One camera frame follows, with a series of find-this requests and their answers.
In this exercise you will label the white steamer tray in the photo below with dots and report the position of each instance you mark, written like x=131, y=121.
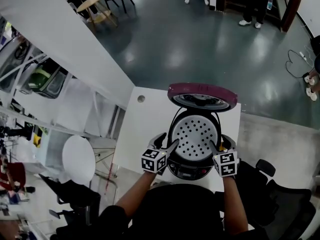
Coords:
x=195, y=134

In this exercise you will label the person's right forearm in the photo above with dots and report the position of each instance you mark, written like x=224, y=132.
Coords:
x=232, y=204

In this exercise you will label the white round table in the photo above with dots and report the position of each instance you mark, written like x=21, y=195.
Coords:
x=78, y=156

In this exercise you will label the person's black shirt torso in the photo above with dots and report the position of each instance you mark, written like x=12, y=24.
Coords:
x=180, y=214

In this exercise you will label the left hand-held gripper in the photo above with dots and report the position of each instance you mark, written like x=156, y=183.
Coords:
x=152, y=160

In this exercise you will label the round wooden table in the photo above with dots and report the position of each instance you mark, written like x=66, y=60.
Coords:
x=90, y=1

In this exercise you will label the white square pillar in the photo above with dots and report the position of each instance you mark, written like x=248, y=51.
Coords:
x=62, y=34

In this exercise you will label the brown wooden newel post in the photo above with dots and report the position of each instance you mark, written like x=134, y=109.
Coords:
x=291, y=9

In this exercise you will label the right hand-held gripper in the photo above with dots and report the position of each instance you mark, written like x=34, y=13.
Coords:
x=226, y=164

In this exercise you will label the white metal shelving rack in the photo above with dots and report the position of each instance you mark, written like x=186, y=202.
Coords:
x=82, y=101

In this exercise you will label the maroon rice cooker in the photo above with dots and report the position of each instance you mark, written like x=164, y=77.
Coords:
x=200, y=89

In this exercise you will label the green black appliance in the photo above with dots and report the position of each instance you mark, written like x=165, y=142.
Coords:
x=40, y=77

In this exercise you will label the black mesh office chair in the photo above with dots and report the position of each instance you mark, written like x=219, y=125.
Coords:
x=287, y=209

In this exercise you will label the yellow bottle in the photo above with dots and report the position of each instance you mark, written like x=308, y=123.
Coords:
x=222, y=148

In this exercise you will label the person's left forearm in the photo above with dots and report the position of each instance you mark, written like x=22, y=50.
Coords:
x=135, y=194

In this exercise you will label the clear water bottle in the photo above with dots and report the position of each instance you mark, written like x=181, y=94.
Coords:
x=270, y=3

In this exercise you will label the white power strip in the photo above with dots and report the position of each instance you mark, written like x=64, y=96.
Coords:
x=303, y=55

